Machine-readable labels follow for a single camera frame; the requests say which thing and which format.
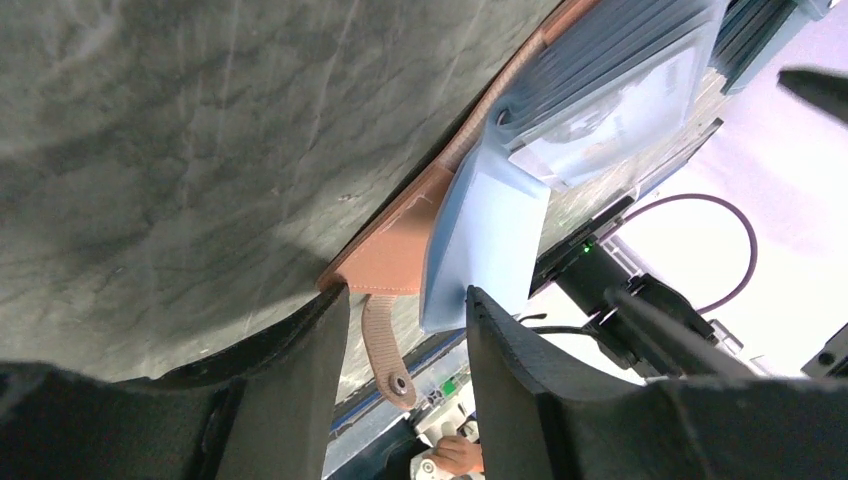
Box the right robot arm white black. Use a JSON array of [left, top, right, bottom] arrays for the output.
[[531, 67, 847, 379]]

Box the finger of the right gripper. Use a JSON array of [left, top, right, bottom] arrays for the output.
[[778, 68, 847, 125]]

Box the blue card holder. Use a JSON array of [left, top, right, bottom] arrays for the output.
[[710, 0, 839, 96]]

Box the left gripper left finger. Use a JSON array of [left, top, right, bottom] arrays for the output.
[[1, 286, 350, 479]]

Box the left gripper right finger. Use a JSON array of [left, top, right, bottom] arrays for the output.
[[466, 286, 847, 479]]

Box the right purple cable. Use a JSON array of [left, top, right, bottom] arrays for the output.
[[622, 193, 759, 316]]

